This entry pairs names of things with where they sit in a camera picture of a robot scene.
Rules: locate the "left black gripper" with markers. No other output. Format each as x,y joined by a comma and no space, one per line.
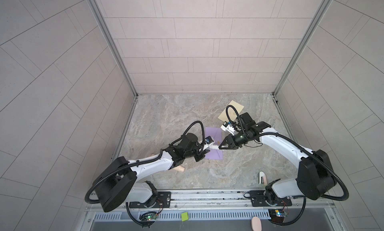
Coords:
200,156

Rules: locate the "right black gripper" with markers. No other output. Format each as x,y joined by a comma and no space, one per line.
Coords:
231,144

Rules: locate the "purple paper sheet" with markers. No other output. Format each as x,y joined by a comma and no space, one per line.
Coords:
216,134

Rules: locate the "white glue stick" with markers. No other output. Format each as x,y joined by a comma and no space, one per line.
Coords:
212,147

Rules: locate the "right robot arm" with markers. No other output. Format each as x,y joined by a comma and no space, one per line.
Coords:
316,177

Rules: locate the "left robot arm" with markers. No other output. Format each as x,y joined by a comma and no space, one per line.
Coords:
123,181

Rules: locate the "beige wooden rolling pin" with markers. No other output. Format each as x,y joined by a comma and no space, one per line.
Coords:
180,168

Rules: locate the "white pink stapler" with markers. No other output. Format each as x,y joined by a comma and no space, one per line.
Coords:
262,178

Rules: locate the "green sticky note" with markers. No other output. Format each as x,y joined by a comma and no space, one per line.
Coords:
184,216

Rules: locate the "left circuit board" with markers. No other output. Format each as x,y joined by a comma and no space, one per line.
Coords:
149,217

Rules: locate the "circuit board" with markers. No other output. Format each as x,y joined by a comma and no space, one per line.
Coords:
277,216
149,217

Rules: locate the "right circuit board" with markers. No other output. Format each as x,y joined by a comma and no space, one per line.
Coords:
277,216

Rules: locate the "pink oval eraser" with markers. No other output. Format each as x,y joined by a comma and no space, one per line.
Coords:
256,224

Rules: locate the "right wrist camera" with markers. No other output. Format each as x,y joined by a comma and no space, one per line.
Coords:
227,127

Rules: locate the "aluminium rail frame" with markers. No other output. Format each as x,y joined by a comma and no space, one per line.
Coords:
220,199

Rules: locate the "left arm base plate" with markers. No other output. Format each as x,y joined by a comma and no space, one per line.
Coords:
161,200

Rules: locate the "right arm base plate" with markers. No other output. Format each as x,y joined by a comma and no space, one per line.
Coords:
261,198

